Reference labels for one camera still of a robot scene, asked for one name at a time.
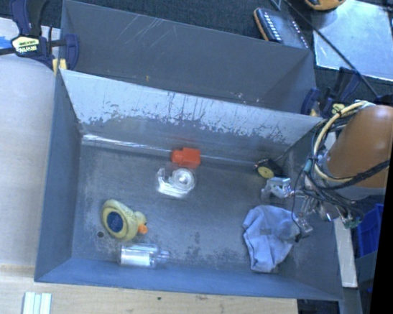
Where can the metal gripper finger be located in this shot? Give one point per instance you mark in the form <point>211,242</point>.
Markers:
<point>278,187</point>
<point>304,224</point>

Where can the black and yellow round object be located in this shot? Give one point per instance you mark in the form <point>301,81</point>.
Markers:
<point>264,170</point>

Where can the pale blue cloth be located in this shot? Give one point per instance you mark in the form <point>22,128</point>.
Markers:
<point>268,239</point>

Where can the grey metal bin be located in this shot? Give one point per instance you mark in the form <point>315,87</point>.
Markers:
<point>189,209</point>

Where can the red-orange toy block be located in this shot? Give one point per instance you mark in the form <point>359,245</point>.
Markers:
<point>186,156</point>

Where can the clear tape dispenser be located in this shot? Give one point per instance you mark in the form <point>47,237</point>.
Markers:
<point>178,182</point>

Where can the clear plastic bottle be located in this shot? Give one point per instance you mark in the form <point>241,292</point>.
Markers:
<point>137,256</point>

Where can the yellow rubber duck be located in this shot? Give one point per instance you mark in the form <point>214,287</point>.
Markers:
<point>118,219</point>

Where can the pale wood flat board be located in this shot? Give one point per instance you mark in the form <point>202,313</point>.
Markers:
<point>12,163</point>

